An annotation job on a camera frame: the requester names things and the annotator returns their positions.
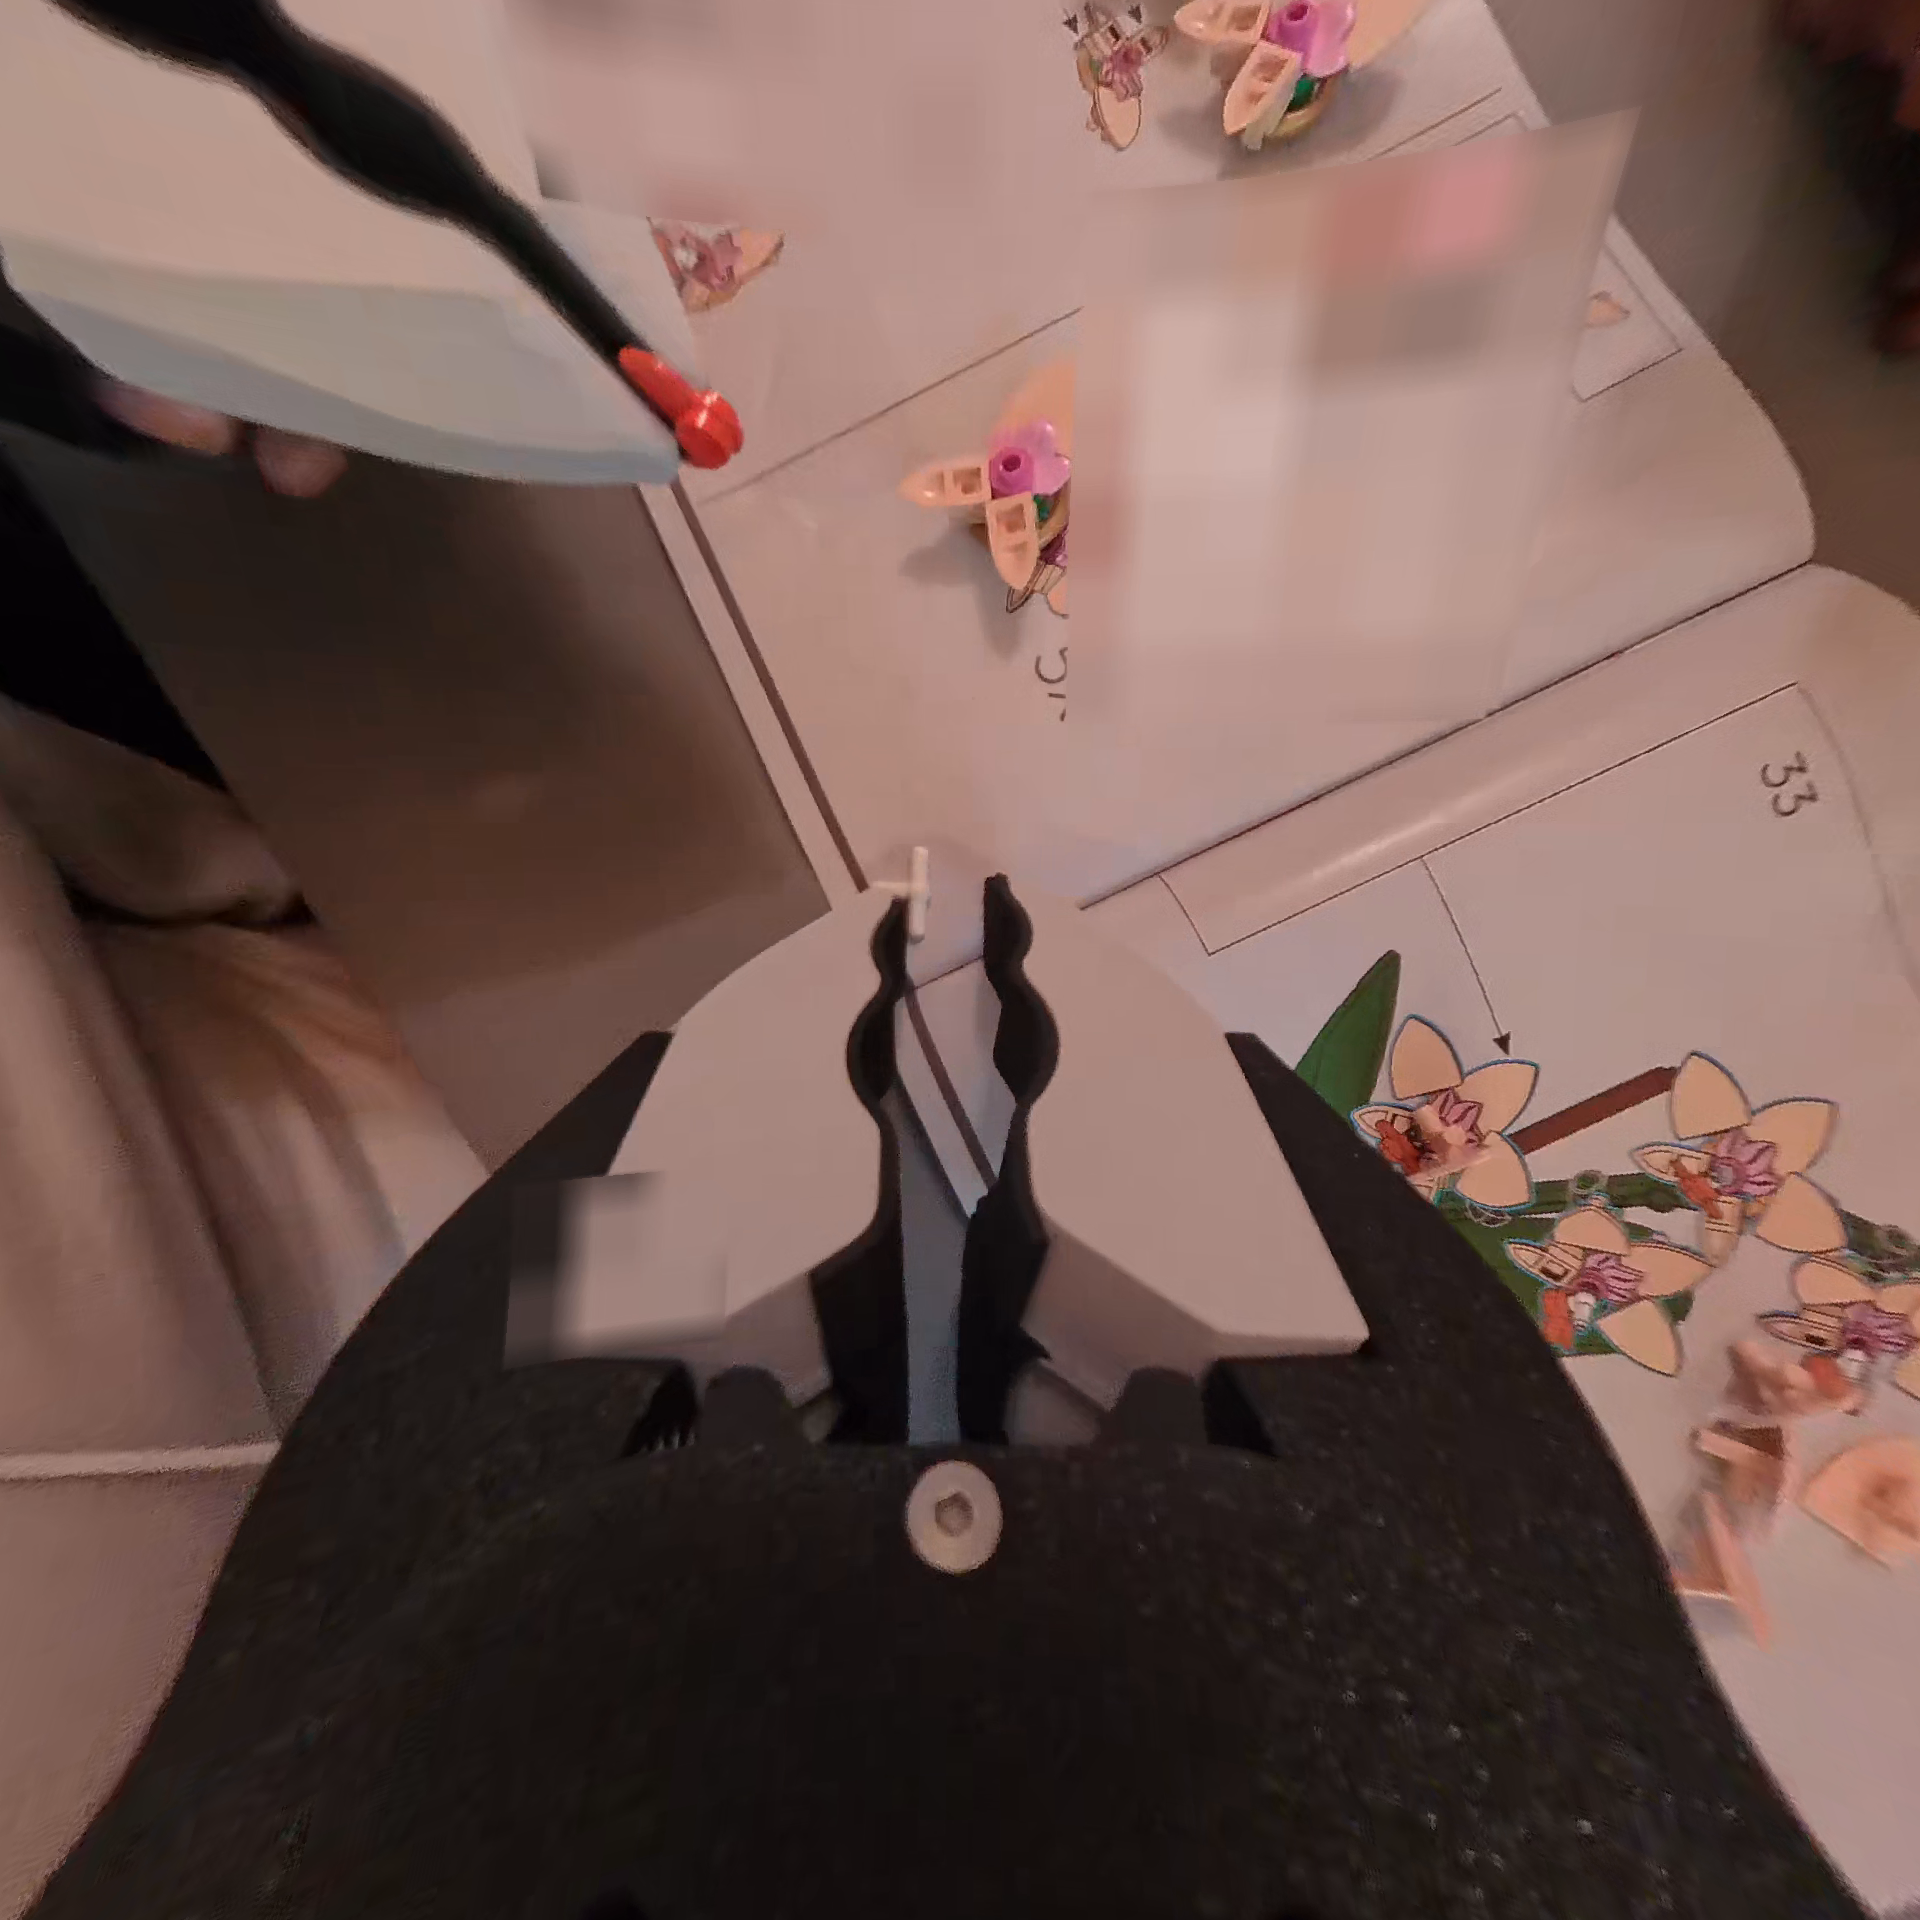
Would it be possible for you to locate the white cable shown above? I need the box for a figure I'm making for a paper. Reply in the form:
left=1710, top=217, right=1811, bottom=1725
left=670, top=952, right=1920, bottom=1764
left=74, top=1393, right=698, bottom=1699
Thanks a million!
left=0, top=1440, right=296, bottom=1491

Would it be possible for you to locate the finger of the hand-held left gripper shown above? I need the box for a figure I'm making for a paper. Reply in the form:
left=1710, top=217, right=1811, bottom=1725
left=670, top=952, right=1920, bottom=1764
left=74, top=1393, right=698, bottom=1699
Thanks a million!
left=256, top=0, right=712, bottom=396
left=0, top=0, right=706, bottom=492

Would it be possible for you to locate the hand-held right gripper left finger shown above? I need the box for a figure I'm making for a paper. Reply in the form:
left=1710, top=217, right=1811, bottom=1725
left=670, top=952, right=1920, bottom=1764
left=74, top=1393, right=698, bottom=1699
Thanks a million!
left=609, top=894, right=917, bottom=1444

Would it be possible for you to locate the small red toy brick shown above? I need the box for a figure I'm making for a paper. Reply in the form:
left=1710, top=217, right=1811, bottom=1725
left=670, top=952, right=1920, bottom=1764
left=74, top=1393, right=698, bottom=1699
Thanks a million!
left=614, top=344, right=747, bottom=470

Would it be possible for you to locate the person's left hand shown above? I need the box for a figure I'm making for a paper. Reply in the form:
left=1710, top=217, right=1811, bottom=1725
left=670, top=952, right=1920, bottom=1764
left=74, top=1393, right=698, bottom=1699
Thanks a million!
left=89, top=375, right=356, bottom=501

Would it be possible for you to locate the peach pink toy brick flower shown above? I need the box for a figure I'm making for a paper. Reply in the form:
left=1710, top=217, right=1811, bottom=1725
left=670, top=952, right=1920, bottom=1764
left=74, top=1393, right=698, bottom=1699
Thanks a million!
left=1171, top=0, right=1403, bottom=152
left=897, top=359, right=1080, bottom=616

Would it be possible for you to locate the toy brick instruction booklet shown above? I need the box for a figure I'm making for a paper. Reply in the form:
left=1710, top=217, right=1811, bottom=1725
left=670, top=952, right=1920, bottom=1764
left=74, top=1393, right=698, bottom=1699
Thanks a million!
left=76, top=0, right=1920, bottom=1920

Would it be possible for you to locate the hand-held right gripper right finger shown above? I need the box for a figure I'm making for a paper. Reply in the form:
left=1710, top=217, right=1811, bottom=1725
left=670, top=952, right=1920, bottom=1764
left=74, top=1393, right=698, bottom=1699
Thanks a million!
left=958, top=873, right=1374, bottom=1444

